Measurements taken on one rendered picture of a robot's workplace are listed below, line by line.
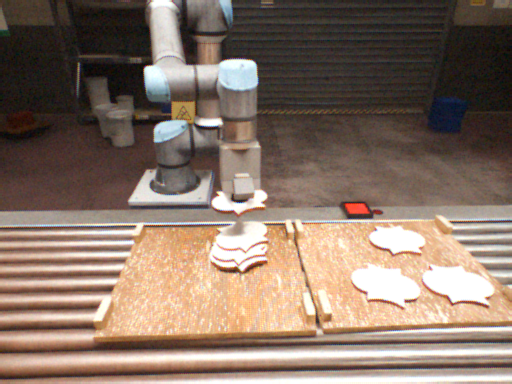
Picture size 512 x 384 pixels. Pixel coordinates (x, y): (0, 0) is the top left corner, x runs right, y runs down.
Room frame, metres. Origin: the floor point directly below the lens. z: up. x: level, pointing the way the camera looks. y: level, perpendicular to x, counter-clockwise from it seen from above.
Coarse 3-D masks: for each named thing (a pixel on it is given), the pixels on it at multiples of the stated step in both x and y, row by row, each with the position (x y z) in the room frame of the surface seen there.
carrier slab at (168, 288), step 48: (144, 240) 0.73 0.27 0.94; (192, 240) 0.73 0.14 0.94; (288, 240) 0.73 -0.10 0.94; (144, 288) 0.56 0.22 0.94; (192, 288) 0.56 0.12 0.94; (240, 288) 0.56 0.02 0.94; (288, 288) 0.56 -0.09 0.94; (96, 336) 0.44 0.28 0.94; (144, 336) 0.44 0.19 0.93; (192, 336) 0.44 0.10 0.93; (240, 336) 0.45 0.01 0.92
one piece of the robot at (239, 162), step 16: (224, 144) 0.69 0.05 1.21; (240, 144) 0.68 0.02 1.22; (256, 144) 0.71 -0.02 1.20; (224, 160) 0.68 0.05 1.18; (240, 160) 0.68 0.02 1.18; (256, 160) 0.69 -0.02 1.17; (224, 176) 0.68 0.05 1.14; (240, 176) 0.67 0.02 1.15; (256, 176) 0.69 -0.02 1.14; (224, 192) 0.68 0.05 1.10; (240, 192) 0.63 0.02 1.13
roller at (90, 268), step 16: (480, 256) 0.69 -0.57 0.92; (496, 256) 0.69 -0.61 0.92; (0, 272) 0.64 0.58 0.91; (16, 272) 0.64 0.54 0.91; (32, 272) 0.64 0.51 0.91; (48, 272) 0.64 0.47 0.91; (64, 272) 0.64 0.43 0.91; (80, 272) 0.64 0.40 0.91; (96, 272) 0.64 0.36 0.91; (112, 272) 0.64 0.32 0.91
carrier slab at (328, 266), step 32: (320, 224) 0.80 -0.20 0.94; (352, 224) 0.80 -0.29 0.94; (384, 224) 0.80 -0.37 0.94; (416, 224) 0.80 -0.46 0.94; (320, 256) 0.66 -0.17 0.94; (352, 256) 0.67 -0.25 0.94; (384, 256) 0.67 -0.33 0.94; (416, 256) 0.67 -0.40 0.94; (448, 256) 0.67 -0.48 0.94; (320, 288) 0.56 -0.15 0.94; (352, 288) 0.56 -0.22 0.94; (320, 320) 0.48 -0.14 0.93; (352, 320) 0.47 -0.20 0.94; (384, 320) 0.47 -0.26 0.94; (416, 320) 0.47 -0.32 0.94; (448, 320) 0.47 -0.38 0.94; (480, 320) 0.47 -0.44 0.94
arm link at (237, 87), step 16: (224, 64) 0.69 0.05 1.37; (240, 64) 0.69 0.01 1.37; (224, 80) 0.69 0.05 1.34; (240, 80) 0.68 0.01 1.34; (256, 80) 0.70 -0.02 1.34; (224, 96) 0.69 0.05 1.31; (240, 96) 0.68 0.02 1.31; (256, 96) 0.71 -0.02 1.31; (224, 112) 0.69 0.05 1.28; (240, 112) 0.68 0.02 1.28
